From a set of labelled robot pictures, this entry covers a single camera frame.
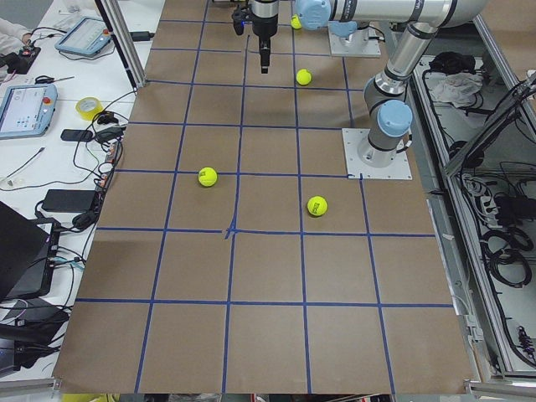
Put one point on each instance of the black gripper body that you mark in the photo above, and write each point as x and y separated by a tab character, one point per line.
263	22

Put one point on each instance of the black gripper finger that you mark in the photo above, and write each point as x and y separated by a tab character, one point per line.
265	55

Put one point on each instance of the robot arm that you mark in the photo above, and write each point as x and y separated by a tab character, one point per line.
317	14
390	116

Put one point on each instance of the Wilson tennis ball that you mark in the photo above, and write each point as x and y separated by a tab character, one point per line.
295	22

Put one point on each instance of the centre tennis ball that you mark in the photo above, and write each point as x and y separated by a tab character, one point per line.
303	77

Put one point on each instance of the tennis ball front right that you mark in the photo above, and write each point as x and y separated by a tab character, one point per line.
207	177

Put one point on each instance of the tennis ball near base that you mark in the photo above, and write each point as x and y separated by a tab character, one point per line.
317	206

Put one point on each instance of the teach pendant far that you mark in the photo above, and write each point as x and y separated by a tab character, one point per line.
87	38

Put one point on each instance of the teach pendant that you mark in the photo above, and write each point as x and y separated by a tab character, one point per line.
87	38
27	110

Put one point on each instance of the yellow tape roll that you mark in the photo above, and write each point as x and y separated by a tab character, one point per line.
89	107

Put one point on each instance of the white cloth rag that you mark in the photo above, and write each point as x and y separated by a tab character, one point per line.
460	89

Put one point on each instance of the black phone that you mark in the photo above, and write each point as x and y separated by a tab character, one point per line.
76	135

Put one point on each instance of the scissors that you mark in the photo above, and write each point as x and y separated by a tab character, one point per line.
44	79

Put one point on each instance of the teach pendant near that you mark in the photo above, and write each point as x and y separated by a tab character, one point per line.
27	110

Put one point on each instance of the black power adapter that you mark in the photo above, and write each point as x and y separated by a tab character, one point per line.
69	200

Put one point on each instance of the black laptop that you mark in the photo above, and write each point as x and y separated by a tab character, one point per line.
27	249

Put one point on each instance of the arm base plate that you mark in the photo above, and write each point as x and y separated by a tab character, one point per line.
361	44
363	161

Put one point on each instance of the aluminium frame post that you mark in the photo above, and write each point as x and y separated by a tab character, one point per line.
112	16

